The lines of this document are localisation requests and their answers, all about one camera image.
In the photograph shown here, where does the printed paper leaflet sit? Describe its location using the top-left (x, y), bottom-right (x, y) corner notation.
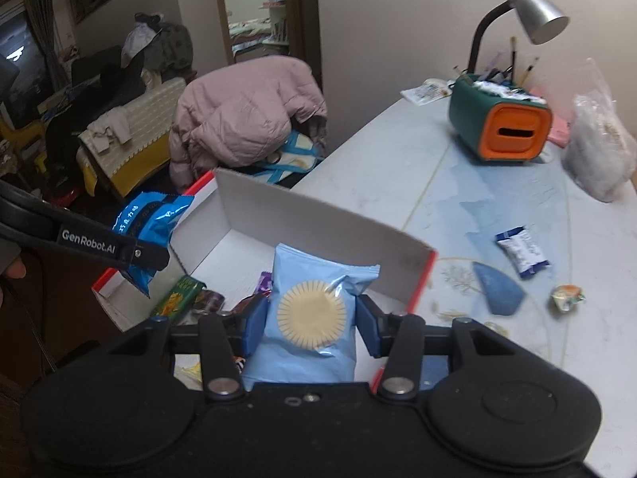
top-left (400, 79), bottom-right (455, 107)

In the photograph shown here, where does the pink puffer jacket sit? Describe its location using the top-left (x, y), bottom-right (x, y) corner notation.
top-left (168, 54), bottom-right (330, 193)

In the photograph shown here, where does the brown round cake packet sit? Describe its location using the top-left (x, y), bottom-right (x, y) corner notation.
top-left (191, 288), bottom-right (226, 315)

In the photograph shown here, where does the white and red cardboard box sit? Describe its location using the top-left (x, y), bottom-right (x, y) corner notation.
top-left (92, 168), bottom-right (439, 392)

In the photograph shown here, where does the small gold candy packet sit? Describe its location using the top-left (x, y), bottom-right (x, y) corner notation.
top-left (551, 283), bottom-right (587, 314)

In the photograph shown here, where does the green snack packet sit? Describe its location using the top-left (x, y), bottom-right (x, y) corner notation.
top-left (149, 274), bottom-right (208, 320)

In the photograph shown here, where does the person's left hand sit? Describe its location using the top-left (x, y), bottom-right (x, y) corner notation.
top-left (0, 255), bottom-right (27, 310)

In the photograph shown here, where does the green and orange tissue box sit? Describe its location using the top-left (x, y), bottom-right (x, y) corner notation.
top-left (448, 73), bottom-right (555, 165)

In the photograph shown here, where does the light-handled paint brush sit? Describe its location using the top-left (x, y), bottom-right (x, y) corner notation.
top-left (520, 57), bottom-right (541, 86)

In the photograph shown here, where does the black cable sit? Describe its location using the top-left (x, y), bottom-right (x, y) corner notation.
top-left (0, 278), bottom-right (57, 370)

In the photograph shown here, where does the copper brown snack bag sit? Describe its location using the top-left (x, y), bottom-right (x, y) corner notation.
top-left (230, 295), bottom-right (260, 316)

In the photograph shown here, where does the blue and white bag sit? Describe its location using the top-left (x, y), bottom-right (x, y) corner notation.
top-left (248, 129), bottom-right (327, 188)

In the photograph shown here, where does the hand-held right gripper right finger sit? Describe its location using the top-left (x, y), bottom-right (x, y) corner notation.
top-left (356, 294), bottom-right (543, 402)

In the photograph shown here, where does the pale yellow snack packet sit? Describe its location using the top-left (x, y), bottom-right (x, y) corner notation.
top-left (174, 358), bottom-right (205, 390)

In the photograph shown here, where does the clear plastic bag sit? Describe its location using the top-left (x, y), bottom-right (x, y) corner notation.
top-left (562, 57), bottom-right (637, 204)

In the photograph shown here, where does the silver desk lamp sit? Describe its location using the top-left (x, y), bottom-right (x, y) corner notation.
top-left (466, 0), bottom-right (571, 77)

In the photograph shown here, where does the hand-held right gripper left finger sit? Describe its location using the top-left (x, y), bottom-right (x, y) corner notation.
top-left (107, 294), bottom-right (272, 402)

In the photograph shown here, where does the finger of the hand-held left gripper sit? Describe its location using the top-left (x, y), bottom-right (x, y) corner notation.
top-left (118, 233), bottom-right (171, 273)

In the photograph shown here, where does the sofa with cream cover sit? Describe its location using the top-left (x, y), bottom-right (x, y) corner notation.
top-left (76, 76), bottom-right (188, 198)

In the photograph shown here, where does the pile of grey clothes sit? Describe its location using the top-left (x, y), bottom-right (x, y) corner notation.
top-left (121, 12), bottom-right (195, 76)

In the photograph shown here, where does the white bookshelf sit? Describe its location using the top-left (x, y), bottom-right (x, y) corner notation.
top-left (256, 0), bottom-right (290, 43)

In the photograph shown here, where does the light blue sun-print packet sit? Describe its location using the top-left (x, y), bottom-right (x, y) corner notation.
top-left (241, 242), bottom-right (382, 384)

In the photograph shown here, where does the white and navy snack packet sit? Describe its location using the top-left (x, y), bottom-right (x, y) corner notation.
top-left (494, 226), bottom-right (551, 280)

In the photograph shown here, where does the dark blue snack packet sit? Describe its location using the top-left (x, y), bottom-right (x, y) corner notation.
top-left (113, 191), bottom-right (196, 300)

